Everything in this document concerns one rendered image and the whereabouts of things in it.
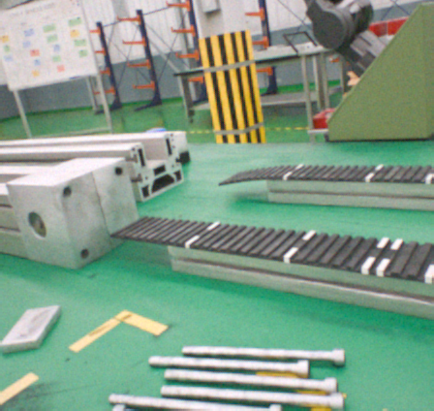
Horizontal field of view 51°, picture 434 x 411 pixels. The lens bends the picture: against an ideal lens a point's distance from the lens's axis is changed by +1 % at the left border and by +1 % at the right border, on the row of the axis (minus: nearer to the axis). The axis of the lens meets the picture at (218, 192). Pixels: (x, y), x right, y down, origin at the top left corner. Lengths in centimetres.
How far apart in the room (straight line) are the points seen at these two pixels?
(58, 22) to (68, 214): 600
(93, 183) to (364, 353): 33
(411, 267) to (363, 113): 53
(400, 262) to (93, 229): 32
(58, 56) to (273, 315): 625
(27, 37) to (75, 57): 74
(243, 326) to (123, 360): 9
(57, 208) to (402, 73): 57
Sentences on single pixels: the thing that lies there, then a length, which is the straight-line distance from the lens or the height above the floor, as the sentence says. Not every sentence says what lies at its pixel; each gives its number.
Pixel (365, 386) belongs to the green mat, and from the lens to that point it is 29.
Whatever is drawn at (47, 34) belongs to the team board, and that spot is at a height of 155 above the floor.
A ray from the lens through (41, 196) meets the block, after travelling 51.
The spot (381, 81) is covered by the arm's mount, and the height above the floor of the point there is 88.
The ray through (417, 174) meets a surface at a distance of 53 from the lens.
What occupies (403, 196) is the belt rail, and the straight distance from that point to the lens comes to 52.
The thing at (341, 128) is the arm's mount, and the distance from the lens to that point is 86.
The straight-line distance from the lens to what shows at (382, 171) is 55.
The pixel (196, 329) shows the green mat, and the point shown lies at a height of 78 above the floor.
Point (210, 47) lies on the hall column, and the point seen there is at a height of 101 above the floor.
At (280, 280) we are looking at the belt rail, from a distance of 38.
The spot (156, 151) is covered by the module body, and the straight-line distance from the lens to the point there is 74.
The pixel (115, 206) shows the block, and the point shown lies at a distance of 53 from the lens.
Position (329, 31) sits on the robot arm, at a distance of 97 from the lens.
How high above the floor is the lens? 97
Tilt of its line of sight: 17 degrees down
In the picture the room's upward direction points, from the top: 10 degrees counter-clockwise
